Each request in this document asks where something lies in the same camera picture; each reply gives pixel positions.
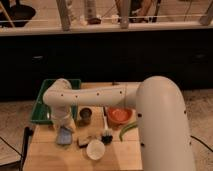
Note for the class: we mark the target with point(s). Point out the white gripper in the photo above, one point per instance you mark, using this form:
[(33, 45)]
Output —
[(62, 117)]

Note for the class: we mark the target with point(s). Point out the blue sponge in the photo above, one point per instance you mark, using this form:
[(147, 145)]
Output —
[(64, 136)]

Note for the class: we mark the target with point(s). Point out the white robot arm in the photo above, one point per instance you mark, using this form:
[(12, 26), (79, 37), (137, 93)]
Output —
[(161, 117)]

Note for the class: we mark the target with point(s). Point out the metal cup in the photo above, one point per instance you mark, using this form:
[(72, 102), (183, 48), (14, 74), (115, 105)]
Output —
[(85, 114)]

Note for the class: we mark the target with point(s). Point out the brown block sponge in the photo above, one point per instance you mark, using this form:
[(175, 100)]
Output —
[(84, 141)]

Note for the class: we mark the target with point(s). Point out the green plastic tray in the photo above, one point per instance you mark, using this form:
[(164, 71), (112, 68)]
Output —
[(41, 113)]

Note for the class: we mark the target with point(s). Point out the black clamp stand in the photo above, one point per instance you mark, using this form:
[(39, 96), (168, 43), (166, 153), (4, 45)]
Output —
[(27, 134)]

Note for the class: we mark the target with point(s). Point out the dish brush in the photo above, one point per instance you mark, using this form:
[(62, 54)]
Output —
[(106, 134)]

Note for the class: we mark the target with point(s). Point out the orange bowl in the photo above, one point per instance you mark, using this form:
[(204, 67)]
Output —
[(118, 116)]

